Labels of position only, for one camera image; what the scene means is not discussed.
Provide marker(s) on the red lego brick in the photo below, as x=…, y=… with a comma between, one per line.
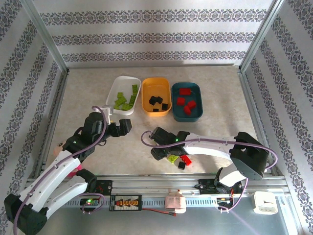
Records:
x=187, y=109
x=181, y=101
x=186, y=159
x=185, y=91
x=192, y=104

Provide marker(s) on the small lime green lego brick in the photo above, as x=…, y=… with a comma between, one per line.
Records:
x=117, y=105
x=120, y=95

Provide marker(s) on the orange plastic container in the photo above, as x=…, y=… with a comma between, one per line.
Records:
x=156, y=85

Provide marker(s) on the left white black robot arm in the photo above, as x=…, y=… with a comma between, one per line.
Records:
x=61, y=171

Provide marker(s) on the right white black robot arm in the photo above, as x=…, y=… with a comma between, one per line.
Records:
x=210, y=149

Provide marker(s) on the white plastic container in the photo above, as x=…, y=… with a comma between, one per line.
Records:
x=124, y=84

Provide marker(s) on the pink tape-wrapped box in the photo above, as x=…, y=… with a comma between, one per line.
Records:
x=174, y=202

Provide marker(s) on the teal plastic container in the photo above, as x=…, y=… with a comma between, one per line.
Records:
x=198, y=93

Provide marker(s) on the black power distribution board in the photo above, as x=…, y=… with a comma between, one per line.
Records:
x=126, y=203

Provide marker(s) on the black hub with lights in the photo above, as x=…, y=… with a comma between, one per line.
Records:
x=90, y=202

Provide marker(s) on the white power adapter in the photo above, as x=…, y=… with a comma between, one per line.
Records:
x=265, y=203

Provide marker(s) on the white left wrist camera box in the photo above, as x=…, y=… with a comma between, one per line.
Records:
x=107, y=110

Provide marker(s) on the aluminium mounting rail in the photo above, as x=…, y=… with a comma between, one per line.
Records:
x=151, y=182

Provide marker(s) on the aluminium side rail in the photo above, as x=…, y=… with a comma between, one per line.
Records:
x=57, y=105
x=249, y=98

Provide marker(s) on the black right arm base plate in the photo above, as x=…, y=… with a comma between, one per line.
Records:
x=207, y=187

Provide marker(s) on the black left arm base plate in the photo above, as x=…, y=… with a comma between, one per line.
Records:
x=106, y=187

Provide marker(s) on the aluminium frame post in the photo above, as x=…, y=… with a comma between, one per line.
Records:
x=261, y=34
x=45, y=34

